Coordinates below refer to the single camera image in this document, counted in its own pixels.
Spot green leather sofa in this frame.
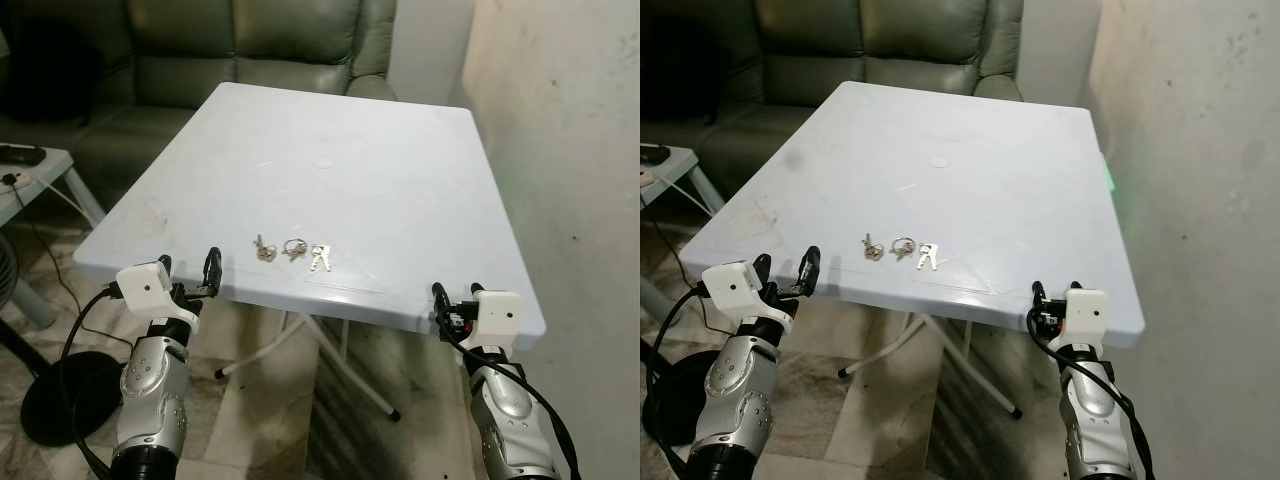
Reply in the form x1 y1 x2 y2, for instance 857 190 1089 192
640 0 1024 198
0 0 399 207

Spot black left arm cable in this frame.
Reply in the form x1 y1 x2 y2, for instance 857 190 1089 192
58 283 125 480
644 284 723 480

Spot white metal table legs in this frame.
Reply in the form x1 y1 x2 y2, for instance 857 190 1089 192
214 309 402 422
837 309 1024 420

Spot small white side table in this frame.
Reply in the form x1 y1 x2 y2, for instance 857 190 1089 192
0 146 107 331

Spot black bag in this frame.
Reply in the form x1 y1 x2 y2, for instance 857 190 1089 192
640 18 728 123
0 17 103 127

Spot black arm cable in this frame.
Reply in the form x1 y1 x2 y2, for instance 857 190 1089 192
438 316 583 480
58 283 125 480
1027 308 1158 480
644 284 723 480

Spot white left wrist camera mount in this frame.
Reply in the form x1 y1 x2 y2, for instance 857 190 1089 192
116 261 201 323
700 260 797 327

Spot black round fan base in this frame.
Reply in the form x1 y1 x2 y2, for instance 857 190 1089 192
0 318 127 448
643 348 723 448

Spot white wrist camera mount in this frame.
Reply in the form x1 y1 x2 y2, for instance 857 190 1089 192
469 290 524 352
116 261 201 323
700 260 797 327
1062 288 1112 352

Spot thin black power cord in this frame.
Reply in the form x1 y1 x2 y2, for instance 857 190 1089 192
3 172 83 313

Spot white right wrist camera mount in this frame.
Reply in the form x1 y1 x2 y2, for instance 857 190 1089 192
1062 288 1112 352
469 290 524 352

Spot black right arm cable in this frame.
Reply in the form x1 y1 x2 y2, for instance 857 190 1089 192
438 316 583 480
1027 308 1158 480

